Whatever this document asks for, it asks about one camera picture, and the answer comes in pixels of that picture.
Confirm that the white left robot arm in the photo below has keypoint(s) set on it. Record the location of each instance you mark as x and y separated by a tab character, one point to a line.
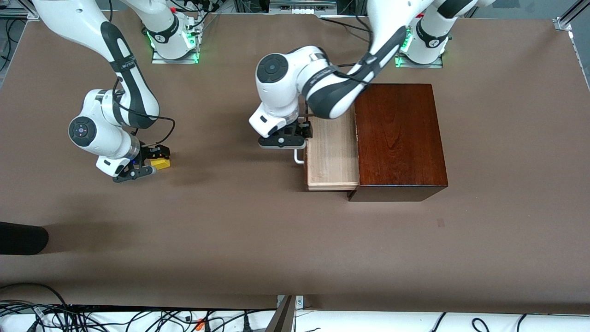
322	87

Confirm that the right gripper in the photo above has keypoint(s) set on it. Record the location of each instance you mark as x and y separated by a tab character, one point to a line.
148	152

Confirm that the black cylindrical object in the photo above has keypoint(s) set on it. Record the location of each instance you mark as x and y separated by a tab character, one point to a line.
23	238

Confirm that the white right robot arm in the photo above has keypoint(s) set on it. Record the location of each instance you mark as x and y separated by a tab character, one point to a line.
106	143

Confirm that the grey aluminium frame strut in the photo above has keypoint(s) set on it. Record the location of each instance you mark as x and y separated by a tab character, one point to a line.
282	320

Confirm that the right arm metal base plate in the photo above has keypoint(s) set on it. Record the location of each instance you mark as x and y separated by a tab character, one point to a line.
175	61

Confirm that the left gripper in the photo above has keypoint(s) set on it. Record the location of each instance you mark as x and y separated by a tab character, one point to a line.
304	128

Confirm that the yellow wooden block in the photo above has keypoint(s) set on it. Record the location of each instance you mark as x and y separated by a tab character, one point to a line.
161	163

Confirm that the aluminium corner bracket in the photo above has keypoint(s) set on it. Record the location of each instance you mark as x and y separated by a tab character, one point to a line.
563	20

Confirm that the dark brown wooden cabinet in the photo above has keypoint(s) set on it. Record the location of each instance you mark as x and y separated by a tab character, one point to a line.
401	138

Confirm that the aluminium frame rail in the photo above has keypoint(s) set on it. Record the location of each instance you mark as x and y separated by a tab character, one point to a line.
18	14

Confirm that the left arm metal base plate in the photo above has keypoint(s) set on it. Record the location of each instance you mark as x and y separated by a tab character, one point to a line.
419	66

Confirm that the wooden drawer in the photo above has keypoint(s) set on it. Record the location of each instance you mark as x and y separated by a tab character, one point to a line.
332	161

